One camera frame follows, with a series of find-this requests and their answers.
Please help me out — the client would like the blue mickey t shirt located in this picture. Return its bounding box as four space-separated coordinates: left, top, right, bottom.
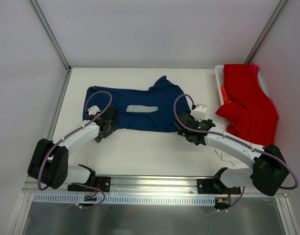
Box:
84 76 183 133

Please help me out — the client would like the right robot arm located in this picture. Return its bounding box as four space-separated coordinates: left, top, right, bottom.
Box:
175 113 289 196

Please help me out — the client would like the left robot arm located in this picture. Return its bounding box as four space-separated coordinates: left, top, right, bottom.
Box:
27 106 119 191

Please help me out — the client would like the orange garment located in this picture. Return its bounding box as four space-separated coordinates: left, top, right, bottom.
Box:
221 85 231 104

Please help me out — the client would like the white t shirt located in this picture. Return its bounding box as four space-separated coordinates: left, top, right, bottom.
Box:
214 148 246 166

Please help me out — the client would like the white plastic basket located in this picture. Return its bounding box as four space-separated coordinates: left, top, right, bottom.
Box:
214 65 269 106

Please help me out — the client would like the red t shirt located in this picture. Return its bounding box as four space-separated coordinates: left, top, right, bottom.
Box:
216 64 279 146

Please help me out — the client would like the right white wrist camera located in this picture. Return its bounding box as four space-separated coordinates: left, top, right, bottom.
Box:
191 104 207 121

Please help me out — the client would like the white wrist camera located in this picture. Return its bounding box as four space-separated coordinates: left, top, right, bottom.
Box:
85 105 100 116
191 104 207 121

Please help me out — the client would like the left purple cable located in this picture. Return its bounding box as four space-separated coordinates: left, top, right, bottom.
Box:
29 90 113 218

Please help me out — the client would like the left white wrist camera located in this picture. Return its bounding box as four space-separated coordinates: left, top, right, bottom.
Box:
85 105 100 116

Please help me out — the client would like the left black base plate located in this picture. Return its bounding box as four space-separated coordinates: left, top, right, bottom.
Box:
67 175 111 192

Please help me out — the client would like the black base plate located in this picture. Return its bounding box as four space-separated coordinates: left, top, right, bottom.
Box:
196 178 241 195
67 175 111 192

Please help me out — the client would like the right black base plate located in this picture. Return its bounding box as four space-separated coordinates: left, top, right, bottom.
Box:
196 178 241 195

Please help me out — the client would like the aluminium mounting rail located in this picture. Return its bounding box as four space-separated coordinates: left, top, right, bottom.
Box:
22 174 288 196

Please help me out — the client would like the white slotted cable duct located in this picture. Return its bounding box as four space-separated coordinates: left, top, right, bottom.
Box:
33 193 216 206

